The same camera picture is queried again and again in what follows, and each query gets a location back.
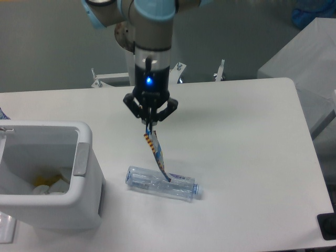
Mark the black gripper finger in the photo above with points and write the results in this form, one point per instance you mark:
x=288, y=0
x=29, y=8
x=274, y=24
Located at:
x=156, y=117
x=138, y=111

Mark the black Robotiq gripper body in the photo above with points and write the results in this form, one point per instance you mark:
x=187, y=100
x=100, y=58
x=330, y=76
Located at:
x=151, y=87

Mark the blue snack wrapper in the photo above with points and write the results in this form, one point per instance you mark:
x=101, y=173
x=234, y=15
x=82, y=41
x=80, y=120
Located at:
x=152, y=141

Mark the clear crushed plastic bottle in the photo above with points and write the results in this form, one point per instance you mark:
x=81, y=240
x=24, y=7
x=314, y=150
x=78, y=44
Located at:
x=154, y=182

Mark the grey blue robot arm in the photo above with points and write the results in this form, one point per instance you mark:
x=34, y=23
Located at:
x=150, y=35

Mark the white trash can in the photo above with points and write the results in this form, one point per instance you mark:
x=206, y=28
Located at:
x=32, y=148

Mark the yellow white trash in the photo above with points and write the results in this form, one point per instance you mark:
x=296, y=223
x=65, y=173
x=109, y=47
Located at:
x=55, y=184

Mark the blue patterned object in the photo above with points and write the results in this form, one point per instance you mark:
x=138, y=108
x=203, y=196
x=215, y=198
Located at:
x=3, y=116

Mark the grey covered side table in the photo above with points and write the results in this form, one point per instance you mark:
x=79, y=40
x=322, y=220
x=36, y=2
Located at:
x=309, y=61

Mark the blue plastic bag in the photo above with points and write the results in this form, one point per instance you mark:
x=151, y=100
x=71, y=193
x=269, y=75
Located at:
x=304, y=12

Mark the white pedestal foot bracket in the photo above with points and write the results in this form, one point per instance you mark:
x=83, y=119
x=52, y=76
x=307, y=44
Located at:
x=110, y=80

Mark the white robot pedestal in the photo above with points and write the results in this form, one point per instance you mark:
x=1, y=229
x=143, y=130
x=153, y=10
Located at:
x=124, y=34

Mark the black clamp mount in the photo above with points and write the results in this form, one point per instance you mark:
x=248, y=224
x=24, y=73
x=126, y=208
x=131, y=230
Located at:
x=326, y=223

